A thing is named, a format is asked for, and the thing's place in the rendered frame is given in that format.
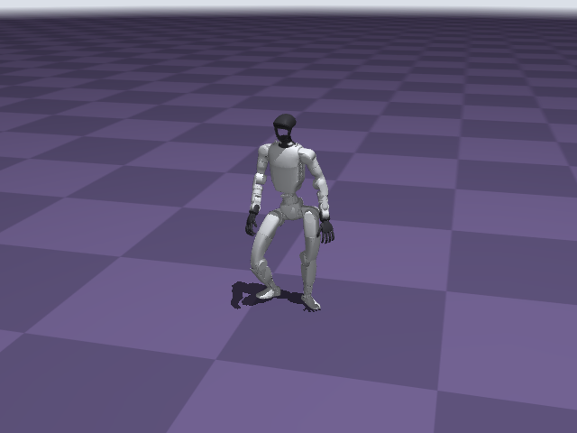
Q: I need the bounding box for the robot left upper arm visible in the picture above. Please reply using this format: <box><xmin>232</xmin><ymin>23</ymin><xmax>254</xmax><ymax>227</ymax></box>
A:
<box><xmin>298</xmin><ymin>148</ymin><xmax>326</xmax><ymax>189</ymax></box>

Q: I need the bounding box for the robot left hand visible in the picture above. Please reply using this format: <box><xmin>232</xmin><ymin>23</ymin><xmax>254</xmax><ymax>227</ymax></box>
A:
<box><xmin>316</xmin><ymin>212</ymin><xmax>334</xmax><ymax>244</ymax></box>

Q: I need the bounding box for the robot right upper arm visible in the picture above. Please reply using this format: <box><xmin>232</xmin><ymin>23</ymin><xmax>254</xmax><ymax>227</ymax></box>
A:
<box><xmin>256</xmin><ymin>143</ymin><xmax>271</xmax><ymax>185</ymax></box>

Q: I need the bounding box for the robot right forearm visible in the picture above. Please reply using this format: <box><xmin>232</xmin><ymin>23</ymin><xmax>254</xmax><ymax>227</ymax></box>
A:
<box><xmin>250</xmin><ymin>173</ymin><xmax>263</xmax><ymax>211</ymax></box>

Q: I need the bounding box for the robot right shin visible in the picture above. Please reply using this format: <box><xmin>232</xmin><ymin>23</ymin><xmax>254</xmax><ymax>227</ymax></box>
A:
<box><xmin>250</xmin><ymin>266</ymin><xmax>277</xmax><ymax>290</ymax></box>

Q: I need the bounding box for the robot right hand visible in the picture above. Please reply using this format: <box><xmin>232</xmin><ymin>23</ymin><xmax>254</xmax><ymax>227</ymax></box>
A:
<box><xmin>245</xmin><ymin>205</ymin><xmax>260</xmax><ymax>236</ymax></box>

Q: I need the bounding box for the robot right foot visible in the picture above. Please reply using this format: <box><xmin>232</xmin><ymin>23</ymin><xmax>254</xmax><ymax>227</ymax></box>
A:
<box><xmin>256</xmin><ymin>286</ymin><xmax>281</xmax><ymax>299</ymax></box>

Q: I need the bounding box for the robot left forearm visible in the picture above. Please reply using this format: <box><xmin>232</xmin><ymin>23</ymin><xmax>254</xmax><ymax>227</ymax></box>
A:
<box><xmin>316</xmin><ymin>180</ymin><xmax>329</xmax><ymax>218</ymax></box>

